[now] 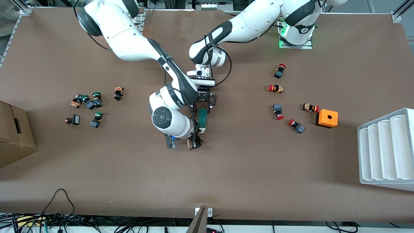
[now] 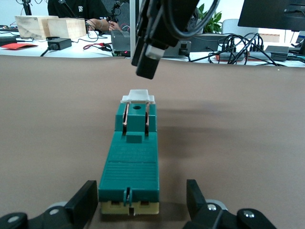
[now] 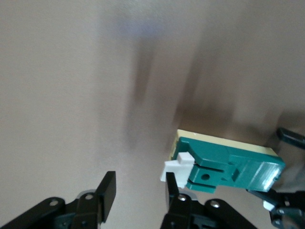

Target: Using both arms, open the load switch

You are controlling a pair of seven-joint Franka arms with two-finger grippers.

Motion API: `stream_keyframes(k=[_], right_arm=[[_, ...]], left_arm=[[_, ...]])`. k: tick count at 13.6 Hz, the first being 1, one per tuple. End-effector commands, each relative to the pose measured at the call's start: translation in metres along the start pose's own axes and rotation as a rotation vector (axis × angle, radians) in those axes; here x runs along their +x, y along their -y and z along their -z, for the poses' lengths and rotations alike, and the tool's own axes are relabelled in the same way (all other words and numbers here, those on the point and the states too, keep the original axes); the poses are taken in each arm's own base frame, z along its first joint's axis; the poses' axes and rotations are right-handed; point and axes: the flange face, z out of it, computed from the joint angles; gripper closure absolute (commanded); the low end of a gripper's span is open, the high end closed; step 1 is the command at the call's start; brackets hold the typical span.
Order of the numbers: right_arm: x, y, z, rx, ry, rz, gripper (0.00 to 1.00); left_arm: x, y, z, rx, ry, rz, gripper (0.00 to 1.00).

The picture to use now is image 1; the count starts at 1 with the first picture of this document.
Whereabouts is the white lit device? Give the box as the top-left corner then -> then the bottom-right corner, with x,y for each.
193,0 -> 234,12

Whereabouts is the yellow power strip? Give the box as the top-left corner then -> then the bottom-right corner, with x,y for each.
16,216 -> 46,227

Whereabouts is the green load switch white lever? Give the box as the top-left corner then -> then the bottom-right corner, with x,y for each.
197,108 -> 208,134

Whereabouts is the orange box with round hole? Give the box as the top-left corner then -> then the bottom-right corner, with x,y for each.
316,109 -> 339,129

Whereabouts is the aluminium frame profile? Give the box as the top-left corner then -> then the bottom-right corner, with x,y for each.
391,0 -> 414,22
0,0 -> 33,67

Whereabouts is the red button with blue block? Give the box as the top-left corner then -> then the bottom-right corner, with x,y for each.
274,63 -> 287,79
272,104 -> 285,120
288,118 -> 306,134

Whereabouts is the brown cardboard box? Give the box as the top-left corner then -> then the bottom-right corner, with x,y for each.
0,101 -> 37,169

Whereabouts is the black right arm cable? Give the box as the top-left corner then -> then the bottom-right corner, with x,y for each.
74,0 -> 114,51

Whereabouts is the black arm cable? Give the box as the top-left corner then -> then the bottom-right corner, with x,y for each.
204,34 -> 232,87
74,0 -> 114,51

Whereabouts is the brown camera mount beam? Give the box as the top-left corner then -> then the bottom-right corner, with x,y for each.
186,207 -> 214,233

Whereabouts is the looping black cable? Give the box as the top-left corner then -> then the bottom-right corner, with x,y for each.
40,189 -> 75,224

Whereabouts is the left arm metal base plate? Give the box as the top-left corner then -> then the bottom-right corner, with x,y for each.
279,32 -> 313,50

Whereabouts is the white slotted rack tray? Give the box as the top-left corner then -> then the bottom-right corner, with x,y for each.
357,108 -> 414,192

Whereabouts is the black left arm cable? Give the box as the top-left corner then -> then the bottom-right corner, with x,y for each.
204,34 -> 232,87

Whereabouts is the tangled black cable bundle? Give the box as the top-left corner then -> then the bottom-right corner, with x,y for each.
0,212 -> 181,233

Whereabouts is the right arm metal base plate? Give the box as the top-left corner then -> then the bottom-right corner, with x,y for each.
135,9 -> 145,34

